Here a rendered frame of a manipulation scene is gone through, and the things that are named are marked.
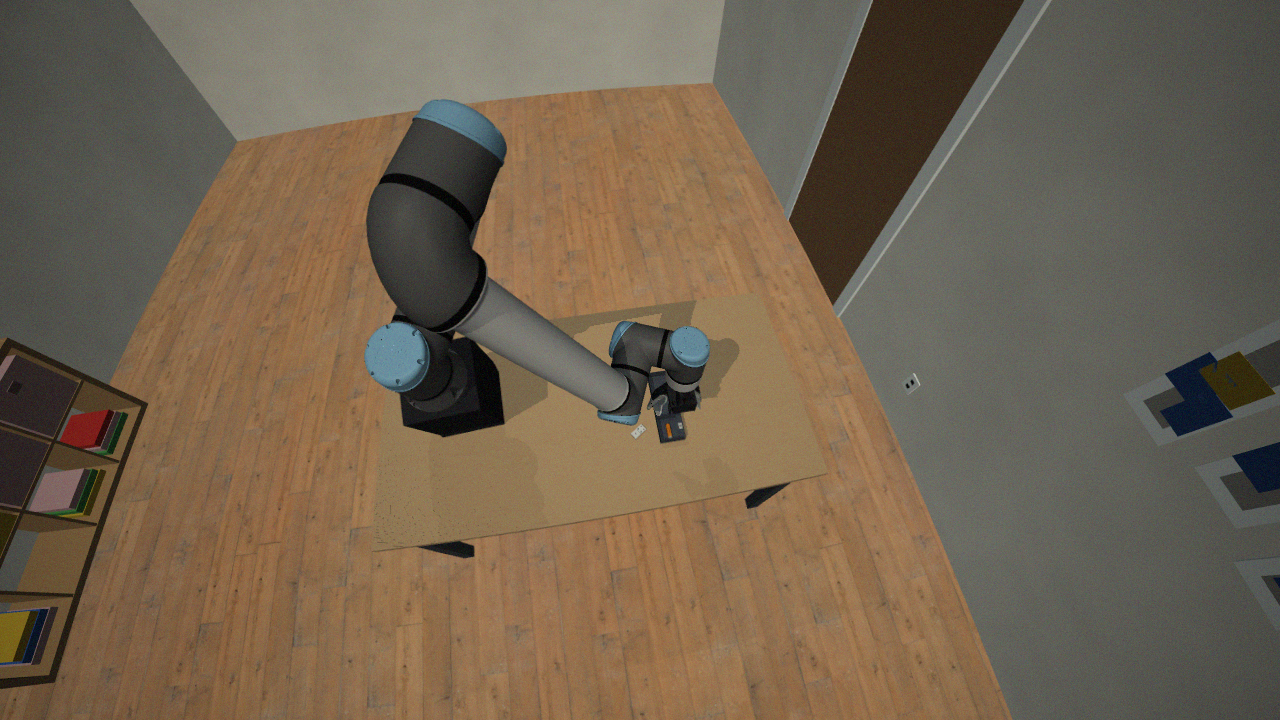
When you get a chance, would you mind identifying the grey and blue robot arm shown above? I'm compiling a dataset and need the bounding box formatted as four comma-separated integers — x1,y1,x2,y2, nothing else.
364,99,710,425

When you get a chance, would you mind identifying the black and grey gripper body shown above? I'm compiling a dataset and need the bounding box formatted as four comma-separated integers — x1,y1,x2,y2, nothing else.
664,382,698,415

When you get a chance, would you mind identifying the dark grey bin rack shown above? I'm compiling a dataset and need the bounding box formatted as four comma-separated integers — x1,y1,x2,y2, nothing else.
648,372,686,443

